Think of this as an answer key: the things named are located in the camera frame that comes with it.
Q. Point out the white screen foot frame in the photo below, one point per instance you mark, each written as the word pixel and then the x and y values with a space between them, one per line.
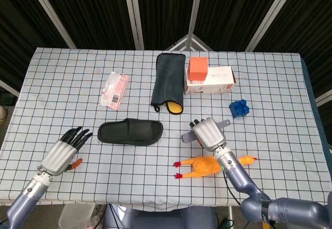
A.
pixel 181 42

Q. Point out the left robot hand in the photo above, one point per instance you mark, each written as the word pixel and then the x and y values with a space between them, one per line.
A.
pixel 59 156

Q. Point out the white desk lamp box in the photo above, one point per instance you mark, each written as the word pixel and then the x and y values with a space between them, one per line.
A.
pixel 220 78

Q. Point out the clear plastic storage box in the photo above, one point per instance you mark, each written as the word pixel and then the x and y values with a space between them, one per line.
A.
pixel 75 216

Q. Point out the blue-grey robot torso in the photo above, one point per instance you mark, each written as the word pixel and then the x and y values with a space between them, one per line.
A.
pixel 168 218

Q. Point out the black folding screen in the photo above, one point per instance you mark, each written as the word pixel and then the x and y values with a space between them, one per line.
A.
pixel 90 11

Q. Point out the white table leg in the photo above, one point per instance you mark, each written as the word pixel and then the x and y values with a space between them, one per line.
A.
pixel 230 217

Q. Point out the grey towel with yellow lining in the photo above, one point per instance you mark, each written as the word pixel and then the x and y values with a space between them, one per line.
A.
pixel 168 78

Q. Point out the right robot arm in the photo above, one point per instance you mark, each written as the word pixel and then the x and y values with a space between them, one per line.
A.
pixel 243 185

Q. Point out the checkered tablecloth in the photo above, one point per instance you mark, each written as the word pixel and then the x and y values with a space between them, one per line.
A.
pixel 155 166

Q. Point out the orange foam block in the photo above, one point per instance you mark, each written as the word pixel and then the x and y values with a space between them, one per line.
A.
pixel 197 69

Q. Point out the blue toy building block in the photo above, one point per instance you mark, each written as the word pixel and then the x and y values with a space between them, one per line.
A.
pixel 238 109

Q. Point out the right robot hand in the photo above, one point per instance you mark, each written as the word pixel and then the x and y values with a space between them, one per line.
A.
pixel 208 134

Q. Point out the yellow rubber chicken toy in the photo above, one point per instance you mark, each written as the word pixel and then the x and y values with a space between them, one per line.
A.
pixel 202 166

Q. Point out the pink plastic packet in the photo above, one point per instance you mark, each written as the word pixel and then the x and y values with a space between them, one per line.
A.
pixel 114 91

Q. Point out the black rubber slipper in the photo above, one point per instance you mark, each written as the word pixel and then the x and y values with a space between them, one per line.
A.
pixel 140 130

